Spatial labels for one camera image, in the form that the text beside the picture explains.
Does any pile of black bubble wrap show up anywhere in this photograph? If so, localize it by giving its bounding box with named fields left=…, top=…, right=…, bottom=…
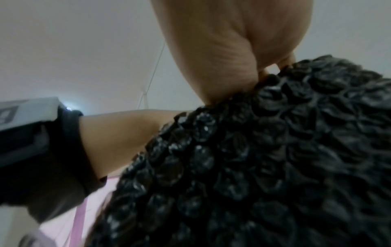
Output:
left=83, top=55, right=391, bottom=247

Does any person's right hand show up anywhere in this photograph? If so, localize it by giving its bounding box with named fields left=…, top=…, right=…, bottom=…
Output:
left=149, top=0, right=316, bottom=105

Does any person's left hand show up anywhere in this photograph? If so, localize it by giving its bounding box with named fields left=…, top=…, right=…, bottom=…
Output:
left=79, top=109, right=194, bottom=180

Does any left wrist marker band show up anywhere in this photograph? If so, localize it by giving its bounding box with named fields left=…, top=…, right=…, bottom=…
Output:
left=0, top=96, right=108, bottom=224

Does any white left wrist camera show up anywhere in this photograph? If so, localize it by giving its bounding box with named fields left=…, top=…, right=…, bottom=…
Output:
left=18, top=175, right=121, bottom=247

